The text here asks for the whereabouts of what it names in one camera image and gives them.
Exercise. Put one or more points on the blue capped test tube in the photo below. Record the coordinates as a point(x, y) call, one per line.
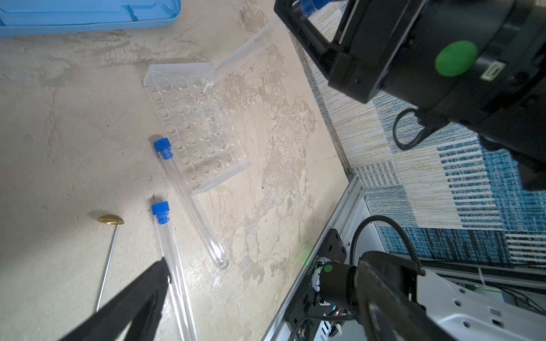
point(261, 40)
point(165, 150)
point(177, 287)

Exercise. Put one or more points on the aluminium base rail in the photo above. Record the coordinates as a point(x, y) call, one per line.
point(334, 245)

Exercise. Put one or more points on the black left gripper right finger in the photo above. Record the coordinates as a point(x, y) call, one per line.
point(386, 314)

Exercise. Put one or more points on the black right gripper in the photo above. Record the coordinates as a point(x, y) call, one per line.
point(480, 64)

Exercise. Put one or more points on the blue plastic bin lid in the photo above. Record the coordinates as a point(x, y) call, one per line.
point(39, 17)

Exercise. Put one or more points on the clear plastic tube rack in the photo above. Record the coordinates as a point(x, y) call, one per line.
point(196, 120)

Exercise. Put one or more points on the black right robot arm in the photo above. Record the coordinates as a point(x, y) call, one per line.
point(453, 173)

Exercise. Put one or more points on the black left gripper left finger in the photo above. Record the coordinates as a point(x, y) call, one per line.
point(137, 307)

